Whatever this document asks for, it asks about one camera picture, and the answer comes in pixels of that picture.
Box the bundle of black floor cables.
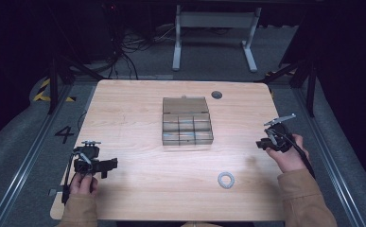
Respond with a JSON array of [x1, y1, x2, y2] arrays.
[[101, 3, 180, 80]]

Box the person's left hand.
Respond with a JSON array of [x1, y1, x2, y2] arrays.
[[69, 172, 99, 196]]

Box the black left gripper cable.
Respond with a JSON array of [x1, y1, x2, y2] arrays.
[[61, 150, 79, 205]]

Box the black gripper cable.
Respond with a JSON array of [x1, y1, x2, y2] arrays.
[[277, 130, 316, 180], [61, 150, 79, 205]]

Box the aluminium floor rail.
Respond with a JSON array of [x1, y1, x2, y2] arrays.
[[291, 86, 366, 227], [0, 84, 75, 227]]

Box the black metal stand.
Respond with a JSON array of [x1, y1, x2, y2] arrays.
[[45, 51, 107, 115], [255, 55, 319, 118]]

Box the white metal table frame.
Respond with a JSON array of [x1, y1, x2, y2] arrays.
[[171, 4, 263, 73]]

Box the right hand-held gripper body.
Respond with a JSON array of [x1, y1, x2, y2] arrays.
[[263, 113, 298, 154]]

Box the grey spiral hair tie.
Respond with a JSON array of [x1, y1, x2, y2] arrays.
[[217, 170, 236, 190]]

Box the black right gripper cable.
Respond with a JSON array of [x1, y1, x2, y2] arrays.
[[277, 130, 316, 180]]

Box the person's right hand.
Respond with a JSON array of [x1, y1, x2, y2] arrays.
[[265, 133, 311, 174]]

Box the clear plastic compartment box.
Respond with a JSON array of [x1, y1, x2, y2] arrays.
[[161, 95, 215, 147]]

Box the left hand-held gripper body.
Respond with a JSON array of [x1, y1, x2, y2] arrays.
[[73, 140, 102, 176]]

